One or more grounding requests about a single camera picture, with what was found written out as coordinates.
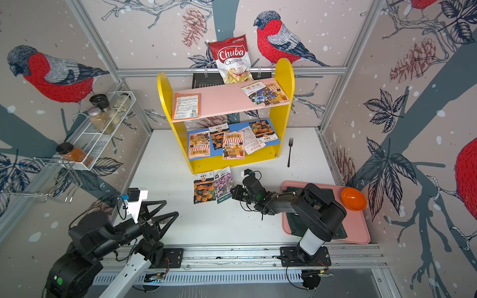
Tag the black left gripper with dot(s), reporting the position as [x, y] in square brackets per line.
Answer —
[151, 231]

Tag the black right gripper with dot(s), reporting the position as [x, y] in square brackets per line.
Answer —
[236, 195]

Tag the purple flower seed bag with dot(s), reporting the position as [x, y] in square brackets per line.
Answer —
[223, 184]

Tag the marigold seed bag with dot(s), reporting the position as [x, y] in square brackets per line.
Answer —
[217, 135]
[204, 187]
[263, 131]

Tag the blue flower seed bag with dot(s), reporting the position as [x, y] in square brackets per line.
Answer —
[257, 92]

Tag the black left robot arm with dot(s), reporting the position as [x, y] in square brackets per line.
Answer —
[94, 237]

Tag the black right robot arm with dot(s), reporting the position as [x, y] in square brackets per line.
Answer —
[322, 215]

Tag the pink shop seed bag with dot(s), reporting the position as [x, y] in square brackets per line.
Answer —
[233, 146]

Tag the white text seed bag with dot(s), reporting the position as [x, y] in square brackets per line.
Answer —
[251, 144]

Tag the large shop seed bag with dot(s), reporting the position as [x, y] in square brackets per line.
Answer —
[199, 145]

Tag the yellow wooden shelf unit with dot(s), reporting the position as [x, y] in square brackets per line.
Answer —
[228, 99]

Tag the orange back-side seed bag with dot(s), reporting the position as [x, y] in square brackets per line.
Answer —
[187, 106]

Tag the shop picture seed bag top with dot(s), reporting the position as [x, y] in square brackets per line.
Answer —
[275, 95]

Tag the red Chuba chips bag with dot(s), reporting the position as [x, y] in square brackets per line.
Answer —
[232, 59]

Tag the dark green cloth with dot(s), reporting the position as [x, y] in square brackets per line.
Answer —
[295, 226]

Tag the black fork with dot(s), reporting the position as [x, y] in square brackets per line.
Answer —
[291, 142]

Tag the beige spice jar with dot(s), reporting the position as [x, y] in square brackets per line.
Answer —
[100, 120]

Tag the orange spice jar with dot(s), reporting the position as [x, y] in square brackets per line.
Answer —
[71, 152]

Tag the orange bowl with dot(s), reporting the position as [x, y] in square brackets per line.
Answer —
[353, 199]

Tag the pink tray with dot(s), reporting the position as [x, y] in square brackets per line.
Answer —
[354, 224]

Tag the black lid spice jar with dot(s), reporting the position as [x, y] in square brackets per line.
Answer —
[101, 101]

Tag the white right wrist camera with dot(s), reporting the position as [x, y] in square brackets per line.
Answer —
[247, 172]

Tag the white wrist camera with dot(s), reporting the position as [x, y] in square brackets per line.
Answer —
[247, 172]
[133, 201]

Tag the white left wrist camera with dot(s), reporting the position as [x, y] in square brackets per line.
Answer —
[133, 201]

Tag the white wire spice rack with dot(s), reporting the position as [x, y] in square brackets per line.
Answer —
[92, 142]

